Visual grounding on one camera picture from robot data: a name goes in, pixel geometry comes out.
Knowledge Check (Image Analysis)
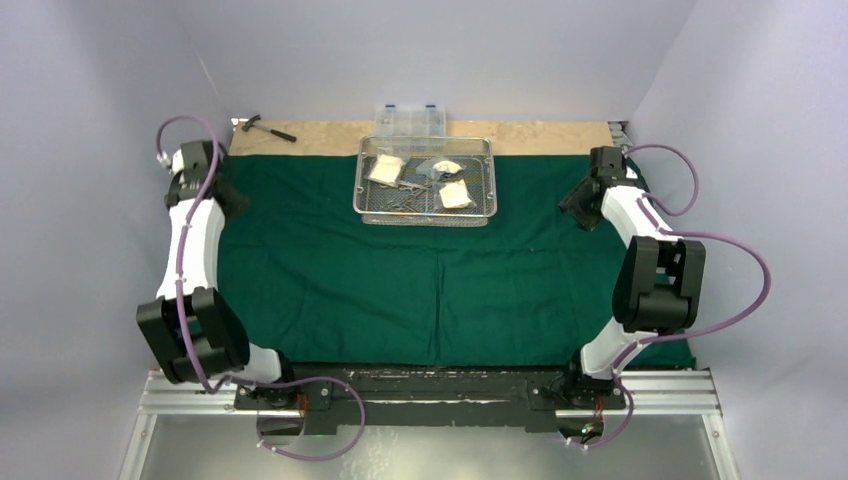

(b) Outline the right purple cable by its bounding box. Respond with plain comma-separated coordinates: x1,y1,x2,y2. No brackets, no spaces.
566,143,773,452

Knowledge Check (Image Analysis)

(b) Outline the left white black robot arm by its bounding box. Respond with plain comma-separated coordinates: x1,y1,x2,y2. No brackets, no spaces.
136,140,298,409

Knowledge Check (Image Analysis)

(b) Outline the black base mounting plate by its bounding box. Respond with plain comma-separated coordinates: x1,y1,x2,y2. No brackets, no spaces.
234,363,628,439

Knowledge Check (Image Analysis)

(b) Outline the right side aluminium rail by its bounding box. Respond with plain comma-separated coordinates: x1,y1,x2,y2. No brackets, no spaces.
608,121,635,151

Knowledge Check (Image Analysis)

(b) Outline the small black-handled hammer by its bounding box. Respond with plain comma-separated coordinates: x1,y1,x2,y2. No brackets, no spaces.
240,114,297,143

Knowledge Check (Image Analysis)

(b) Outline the purple cable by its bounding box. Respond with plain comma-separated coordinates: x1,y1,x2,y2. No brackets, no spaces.
566,143,773,452
155,115,366,463

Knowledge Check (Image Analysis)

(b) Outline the clear plastic compartment box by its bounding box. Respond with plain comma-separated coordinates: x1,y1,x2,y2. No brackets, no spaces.
374,104,447,137

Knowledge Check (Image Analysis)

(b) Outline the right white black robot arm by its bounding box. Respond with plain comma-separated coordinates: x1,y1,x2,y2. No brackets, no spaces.
559,146,706,407

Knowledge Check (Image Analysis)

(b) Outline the metal surgical instruments pile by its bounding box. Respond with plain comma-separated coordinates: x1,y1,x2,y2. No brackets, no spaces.
371,182,431,213

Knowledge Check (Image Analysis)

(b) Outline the white gauze packet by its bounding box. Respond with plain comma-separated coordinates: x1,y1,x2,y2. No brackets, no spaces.
367,154,407,187

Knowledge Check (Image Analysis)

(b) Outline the metal wire mesh tray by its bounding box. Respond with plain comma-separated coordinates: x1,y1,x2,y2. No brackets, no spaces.
353,136,498,228

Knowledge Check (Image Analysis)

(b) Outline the dark green surgical drape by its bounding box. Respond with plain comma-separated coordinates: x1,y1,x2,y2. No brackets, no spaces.
215,154,696,371

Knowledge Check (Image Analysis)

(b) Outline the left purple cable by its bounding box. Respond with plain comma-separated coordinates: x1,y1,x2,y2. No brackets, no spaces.
155,115,366,463

